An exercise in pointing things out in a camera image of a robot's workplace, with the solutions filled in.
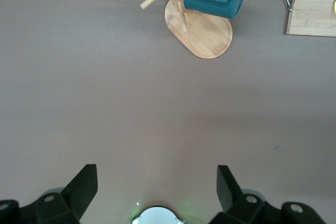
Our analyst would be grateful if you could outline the bamboo cutting board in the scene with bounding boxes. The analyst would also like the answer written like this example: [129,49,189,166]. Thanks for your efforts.
[285,0,336,37]

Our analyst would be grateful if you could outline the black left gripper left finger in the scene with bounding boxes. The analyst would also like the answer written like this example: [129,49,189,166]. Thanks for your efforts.
[0,164,98,224]

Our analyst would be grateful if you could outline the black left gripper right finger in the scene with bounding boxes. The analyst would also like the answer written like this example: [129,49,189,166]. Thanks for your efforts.
[209,165,325,224]

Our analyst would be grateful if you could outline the wooden mug tree rack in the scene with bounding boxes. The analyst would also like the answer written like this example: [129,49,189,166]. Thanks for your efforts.
[140,0,234,59]

